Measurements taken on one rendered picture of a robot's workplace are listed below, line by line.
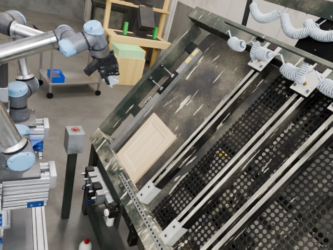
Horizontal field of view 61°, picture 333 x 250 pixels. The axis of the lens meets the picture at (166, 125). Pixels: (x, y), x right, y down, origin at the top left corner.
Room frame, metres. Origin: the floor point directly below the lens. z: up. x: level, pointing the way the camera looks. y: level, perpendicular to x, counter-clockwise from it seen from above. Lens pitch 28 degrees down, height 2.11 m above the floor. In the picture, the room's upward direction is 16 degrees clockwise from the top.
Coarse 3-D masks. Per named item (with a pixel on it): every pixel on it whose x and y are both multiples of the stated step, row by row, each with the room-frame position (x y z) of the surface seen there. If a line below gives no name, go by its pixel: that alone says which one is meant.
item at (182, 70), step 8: (192, 56) 1.99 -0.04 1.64; (184, 64) 1.97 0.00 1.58; (192, 64) 1.99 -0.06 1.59; (184, 72) 1.96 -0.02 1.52; (176, 80) 1.93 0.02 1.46; (168, 88) 1.90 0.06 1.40; (160, 96) 1.87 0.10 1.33; (152, 104) 1.84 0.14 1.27; (144, 112) 1.81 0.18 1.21; (136, 120) 1.79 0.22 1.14; (128, 128) 1.76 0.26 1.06; (120, 136) 1.74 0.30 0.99; (128, 136) 1.76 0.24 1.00; (112, 144) 1.72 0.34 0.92; (120, 144) 1.73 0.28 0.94
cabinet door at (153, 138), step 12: (156, 120) 1.73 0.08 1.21; (144, 132) 1.70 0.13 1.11; (156, 132) 1.65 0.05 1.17; (168, 132) 1.60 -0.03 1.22; (132, 144) 1.66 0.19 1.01; (144, 144) 1.62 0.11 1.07; (156, 144) 1.57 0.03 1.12; (168, 144) 1.53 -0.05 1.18; (120, 156) 1.63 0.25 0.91; (132, 156) 1.58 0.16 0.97; (144, 156) 1.54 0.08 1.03; (156, 156) 1.50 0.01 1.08; (132, 168) 1.51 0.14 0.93; (144, 168) 1.47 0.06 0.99; (132, 180) 1.43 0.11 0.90
